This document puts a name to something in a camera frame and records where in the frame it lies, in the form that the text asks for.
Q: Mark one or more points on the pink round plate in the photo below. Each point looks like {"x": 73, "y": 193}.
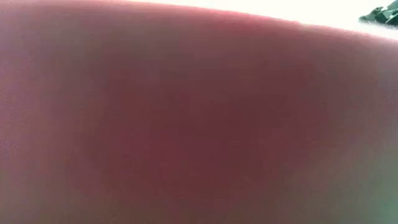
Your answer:
{"x": 186, "y": 124}

